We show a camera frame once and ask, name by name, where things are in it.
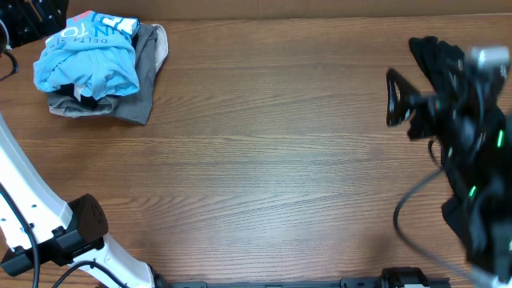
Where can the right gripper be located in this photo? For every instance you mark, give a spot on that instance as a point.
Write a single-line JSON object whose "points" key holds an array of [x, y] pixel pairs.
{"points": [[431, 107]]}

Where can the light blue t-shirt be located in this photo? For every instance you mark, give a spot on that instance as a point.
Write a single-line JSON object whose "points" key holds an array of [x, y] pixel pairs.
{"points": [[88, 22]]}

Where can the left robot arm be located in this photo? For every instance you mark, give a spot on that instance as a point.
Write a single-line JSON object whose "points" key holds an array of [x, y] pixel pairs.
{"points": [[38, 225]]}

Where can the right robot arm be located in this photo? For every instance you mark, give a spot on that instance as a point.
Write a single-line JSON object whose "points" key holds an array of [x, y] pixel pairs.
{"points": [[475, 140]]}

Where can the black garment on right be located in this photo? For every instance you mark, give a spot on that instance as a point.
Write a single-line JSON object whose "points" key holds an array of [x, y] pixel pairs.
{"points": [[434, 57]]}

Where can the folded black garment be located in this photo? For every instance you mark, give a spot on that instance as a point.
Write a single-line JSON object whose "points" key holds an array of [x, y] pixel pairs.
{"points": [[94, 72]]}

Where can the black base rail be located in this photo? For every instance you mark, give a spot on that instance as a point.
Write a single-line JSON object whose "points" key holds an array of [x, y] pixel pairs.
{"points": [[395, 277]]}

